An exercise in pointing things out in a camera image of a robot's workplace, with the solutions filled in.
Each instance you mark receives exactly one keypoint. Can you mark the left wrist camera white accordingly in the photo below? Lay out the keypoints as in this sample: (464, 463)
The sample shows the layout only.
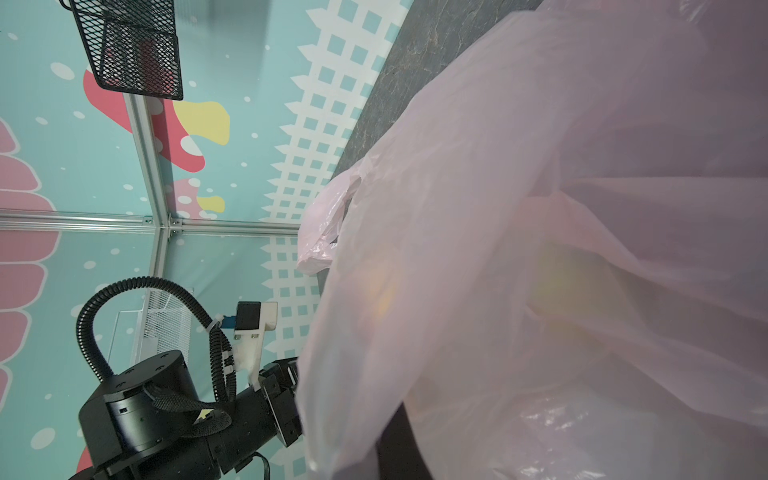
(252, 320)

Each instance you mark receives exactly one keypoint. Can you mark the pink plastic bag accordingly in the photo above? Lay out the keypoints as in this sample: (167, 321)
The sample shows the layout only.
(556, 258)

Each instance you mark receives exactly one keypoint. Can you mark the white wire wall basket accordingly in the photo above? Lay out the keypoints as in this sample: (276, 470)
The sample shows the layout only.
(162, 324)

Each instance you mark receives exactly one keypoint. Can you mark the black mesh wall basket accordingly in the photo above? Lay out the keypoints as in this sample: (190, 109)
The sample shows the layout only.
(132, 45)

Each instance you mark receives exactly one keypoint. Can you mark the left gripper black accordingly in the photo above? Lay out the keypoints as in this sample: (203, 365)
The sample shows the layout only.
(269, 411)

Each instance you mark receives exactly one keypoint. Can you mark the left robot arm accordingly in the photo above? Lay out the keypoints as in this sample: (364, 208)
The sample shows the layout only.
(148, 421)

